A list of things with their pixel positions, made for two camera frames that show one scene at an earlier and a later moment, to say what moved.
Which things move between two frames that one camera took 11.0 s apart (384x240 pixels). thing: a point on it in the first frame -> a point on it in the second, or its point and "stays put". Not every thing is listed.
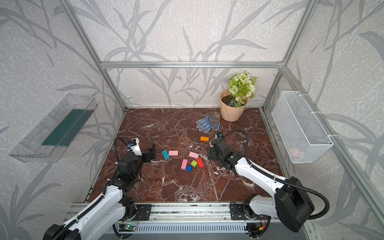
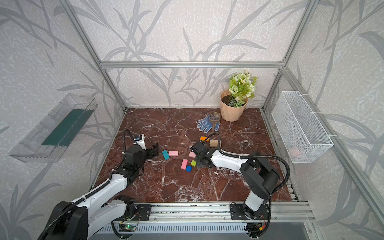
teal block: [166, 154] stays put
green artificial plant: [241, 86] stays put
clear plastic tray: [46, 141] stays put
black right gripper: [214, 151] -> [197, 148]
